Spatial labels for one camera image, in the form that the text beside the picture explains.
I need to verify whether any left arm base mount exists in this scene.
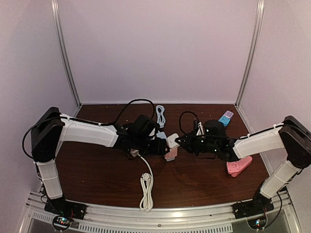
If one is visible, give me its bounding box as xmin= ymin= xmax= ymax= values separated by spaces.
xmin=44 ymin=197 xmax=86 ymax=220

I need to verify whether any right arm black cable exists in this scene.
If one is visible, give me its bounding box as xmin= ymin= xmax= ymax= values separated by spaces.
xmin=178 ymin=111 xmax=202 ymax=138

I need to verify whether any blue-grey power strip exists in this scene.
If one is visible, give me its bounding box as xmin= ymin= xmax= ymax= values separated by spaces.
xmin=156 ymin=132 xmax=167 ymax=140

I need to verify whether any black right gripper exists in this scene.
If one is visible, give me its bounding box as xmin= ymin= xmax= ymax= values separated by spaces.
xmin=175 ymin=132 xmax=219 ymax=157

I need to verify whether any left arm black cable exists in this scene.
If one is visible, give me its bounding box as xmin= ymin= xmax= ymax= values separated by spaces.
xmin=21 ymin=98 xmax=156 ymax=158

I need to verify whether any white power strip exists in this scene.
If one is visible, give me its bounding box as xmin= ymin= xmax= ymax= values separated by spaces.
xmin=129 ymin=149 xmax=140 ymax=157

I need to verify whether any pink triangular socket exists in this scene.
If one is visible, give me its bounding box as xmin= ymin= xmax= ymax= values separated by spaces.
xmin=226 ymin=156 xmax=253 ymax=177

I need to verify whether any aluminium frame post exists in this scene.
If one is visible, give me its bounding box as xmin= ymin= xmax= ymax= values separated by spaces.
xmin=234 ymin=0 xmax=265 ymax=106
xmin=51 ymin=0 xmax=82 ymax=108

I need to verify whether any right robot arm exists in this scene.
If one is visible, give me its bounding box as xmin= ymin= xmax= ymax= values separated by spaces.
xmin=175 ymin=116 xmax=311 ymax=215

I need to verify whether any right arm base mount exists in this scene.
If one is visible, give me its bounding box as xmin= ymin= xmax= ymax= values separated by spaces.
xmin=232 ymin=197 xmax=274 ymax=219

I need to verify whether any white strip cable with plug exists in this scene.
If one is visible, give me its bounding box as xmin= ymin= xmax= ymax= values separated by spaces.
xmin=137 ymin=155 xmax=155 ymax=211

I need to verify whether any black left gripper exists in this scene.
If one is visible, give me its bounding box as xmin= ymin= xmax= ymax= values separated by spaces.
xmin=133 ymin=136 xmax=169 ymax=156

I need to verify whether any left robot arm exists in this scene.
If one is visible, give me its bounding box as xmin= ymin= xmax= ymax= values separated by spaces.
xmin=31 ymin=107 xmax=170 ymax=216

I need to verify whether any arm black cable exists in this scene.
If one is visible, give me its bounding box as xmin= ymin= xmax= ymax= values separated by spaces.
xmin=21 ymin=98 xmax=156 ymax=158
xmin=178 ymin=111 xmax=202 ymax=138

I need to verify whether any white square adapter plug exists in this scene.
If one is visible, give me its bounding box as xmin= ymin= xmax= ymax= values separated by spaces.
xmin=166 ymin=133 xmax=179 ymax=149

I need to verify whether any blue square adapter plug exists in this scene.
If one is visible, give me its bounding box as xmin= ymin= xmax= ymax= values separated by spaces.
xmin=218 ymin=116 xmax=231 ymax=127

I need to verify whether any aluminium front rail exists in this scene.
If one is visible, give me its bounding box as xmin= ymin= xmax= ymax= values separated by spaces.
xmin=17 ymin=191 xmax=302 ymax=233

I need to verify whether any left aluminium frame post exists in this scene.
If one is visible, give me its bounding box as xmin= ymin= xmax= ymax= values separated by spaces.
xmin=51 ymin=0 xmax=82 ymax=108

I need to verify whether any blue-grey strip cable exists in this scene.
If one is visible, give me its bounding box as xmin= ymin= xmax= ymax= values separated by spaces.
xmin=155 ymin=104 xmax=167 ymax=129

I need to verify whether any white coiled cable purple strip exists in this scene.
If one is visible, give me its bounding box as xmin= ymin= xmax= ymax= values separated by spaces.
xmin=196 ymin=122 xmax=204 ymax=135

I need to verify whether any pink cube socket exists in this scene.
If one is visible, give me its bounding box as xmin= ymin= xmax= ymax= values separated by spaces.
xmin=164 ymin=148 xmax=178 ymax=162

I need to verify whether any right aluminium frame post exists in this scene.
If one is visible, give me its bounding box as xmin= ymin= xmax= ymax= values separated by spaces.
xmin=234 ymin=0 xmax=265 ymax=106

